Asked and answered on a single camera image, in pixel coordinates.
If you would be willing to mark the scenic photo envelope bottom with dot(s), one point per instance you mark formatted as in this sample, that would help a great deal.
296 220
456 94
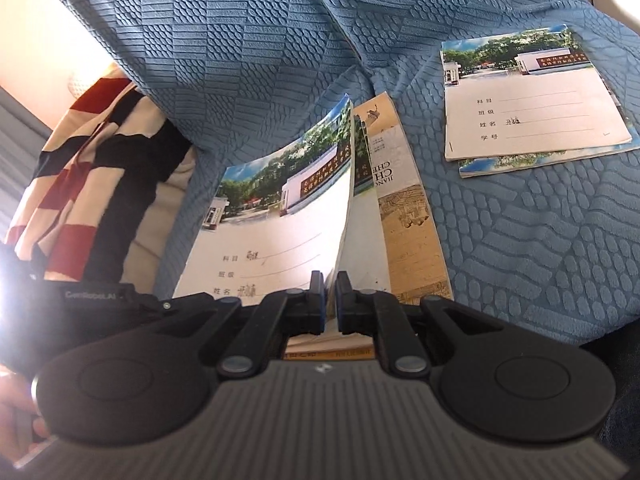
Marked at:
476 167

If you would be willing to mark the grey curtain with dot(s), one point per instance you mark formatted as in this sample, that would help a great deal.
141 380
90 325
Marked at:
22 137

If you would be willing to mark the brown antique painting book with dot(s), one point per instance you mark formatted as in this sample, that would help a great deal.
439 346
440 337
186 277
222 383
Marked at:
405 209

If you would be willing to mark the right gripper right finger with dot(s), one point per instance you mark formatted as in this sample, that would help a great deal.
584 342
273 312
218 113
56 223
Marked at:
382 317

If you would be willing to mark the person's left hand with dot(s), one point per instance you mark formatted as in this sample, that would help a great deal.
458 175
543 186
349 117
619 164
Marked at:
22 426

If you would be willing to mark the striped red black blanket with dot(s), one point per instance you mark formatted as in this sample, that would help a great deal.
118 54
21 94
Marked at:
106 191

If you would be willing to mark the blue textured sofa cover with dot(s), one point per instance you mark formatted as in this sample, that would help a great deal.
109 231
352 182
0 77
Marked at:
554 249

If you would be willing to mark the scenic photo envelope top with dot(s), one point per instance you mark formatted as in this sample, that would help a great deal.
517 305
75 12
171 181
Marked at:
363 255

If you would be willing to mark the scenic photo envelope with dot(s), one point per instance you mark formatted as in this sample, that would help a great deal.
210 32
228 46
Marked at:
275 220
527 93
363 255
476 167

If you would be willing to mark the white tufted headboard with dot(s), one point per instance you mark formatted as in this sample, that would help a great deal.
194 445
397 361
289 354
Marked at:
81 80

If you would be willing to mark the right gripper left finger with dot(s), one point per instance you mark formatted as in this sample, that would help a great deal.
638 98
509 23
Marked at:
280 316

